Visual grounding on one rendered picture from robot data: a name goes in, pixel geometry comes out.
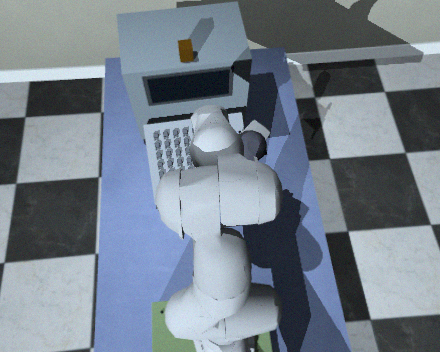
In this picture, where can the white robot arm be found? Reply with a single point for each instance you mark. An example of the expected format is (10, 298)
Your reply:
(250, 192)

